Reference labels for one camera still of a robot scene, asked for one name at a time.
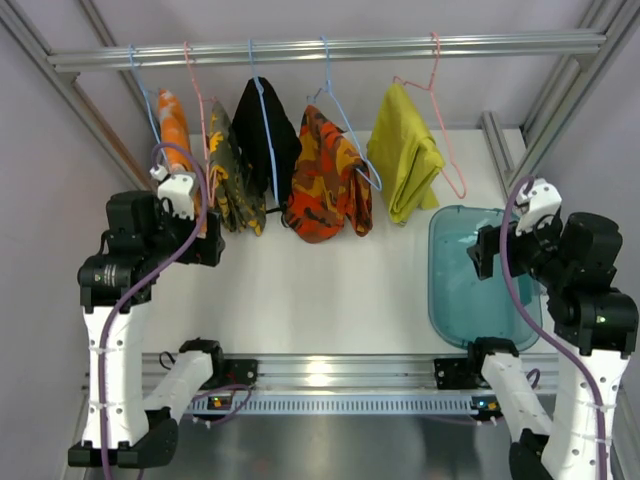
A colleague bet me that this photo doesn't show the pink wire hanger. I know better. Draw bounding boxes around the pink wire hanger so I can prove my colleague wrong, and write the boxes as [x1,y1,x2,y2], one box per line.
[183,41,216,208]
[392,32,468,200]

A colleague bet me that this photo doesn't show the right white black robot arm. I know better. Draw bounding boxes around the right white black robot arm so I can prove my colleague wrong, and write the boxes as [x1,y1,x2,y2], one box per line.
[467,212,639,479]

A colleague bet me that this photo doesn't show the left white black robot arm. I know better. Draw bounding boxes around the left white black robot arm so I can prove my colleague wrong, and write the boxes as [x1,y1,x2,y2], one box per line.
[68,191,225,478]

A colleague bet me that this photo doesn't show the green yellow camouflage trousers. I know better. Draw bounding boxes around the green yellow camouflage trousers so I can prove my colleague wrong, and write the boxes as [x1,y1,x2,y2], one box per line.
[208,100,266,236]

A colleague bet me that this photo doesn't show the blue hanger with black trousers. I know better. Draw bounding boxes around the blue hanger with black trousers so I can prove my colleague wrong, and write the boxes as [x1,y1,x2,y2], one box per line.
[248,38,280,206]

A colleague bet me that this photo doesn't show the orange white trousers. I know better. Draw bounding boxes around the orange white trousers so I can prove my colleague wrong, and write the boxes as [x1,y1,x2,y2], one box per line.
[157,89,206,220]

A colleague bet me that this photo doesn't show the black trousers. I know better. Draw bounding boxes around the black trousers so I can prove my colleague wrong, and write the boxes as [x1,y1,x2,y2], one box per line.
[232,77,302,205]

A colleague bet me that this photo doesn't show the orange red camouflage trousers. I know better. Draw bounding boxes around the orange red camouflage trousers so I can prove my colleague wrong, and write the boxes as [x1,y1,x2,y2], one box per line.
[284,105,373,244]

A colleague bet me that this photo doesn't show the blue hanger with camouflage trousers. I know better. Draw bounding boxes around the blue hanger with camouflage trousers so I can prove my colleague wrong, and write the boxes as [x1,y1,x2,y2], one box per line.
[307,35,383,192]

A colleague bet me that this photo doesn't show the teal transparent plastic bin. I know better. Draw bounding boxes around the teal transparent plastic bin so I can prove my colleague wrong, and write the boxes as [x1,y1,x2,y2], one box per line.
[427,205,538,351]

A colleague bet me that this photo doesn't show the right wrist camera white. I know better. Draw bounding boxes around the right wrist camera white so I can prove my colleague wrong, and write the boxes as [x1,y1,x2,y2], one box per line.
[515,178,562,236]

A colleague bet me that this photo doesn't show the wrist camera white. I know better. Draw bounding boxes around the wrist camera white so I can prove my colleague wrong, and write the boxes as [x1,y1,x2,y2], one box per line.
[515,178,562,236]
[150,165,196,221]

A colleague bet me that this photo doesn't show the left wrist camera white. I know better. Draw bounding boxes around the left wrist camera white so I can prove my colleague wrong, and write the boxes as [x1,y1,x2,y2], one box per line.
[150,165,196,221]

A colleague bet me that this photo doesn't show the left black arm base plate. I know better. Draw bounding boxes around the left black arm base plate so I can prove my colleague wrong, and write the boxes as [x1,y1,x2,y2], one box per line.
[201,358,259,390]

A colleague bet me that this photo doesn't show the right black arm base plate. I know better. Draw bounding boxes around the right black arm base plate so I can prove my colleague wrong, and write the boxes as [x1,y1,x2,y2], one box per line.
[434,357,488,391]

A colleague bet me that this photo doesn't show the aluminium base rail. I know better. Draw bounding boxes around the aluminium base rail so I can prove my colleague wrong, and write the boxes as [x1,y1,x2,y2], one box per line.
[106,352,558,395]

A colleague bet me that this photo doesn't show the grey slotted cable duct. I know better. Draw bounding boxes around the grey slotted cable duct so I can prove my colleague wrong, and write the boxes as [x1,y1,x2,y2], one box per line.
[186,394,499,415]

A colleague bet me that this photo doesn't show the blue wire hanger leftmost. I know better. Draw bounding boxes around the blue wire hanger leftmost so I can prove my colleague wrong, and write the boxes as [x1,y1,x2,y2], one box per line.
[128,44,169,181]

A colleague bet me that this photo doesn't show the aluminium frame right post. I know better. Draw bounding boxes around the aluminium frame right post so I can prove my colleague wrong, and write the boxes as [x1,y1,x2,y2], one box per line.
[479,1,639,194]

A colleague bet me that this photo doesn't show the aluminium frame post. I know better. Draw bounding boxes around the aluminium frame post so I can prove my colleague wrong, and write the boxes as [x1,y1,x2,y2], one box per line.
[479,1,639,194]
[1,1,154,190]

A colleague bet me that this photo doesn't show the aluminium hanging rail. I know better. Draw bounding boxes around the aluminium hanging rail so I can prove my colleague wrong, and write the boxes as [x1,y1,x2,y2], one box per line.
[47,29,606,73]

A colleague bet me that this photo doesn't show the aluminium frame left post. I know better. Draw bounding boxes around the aluminium frame left post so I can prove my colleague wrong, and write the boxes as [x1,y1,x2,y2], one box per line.
[1,1,154,190]

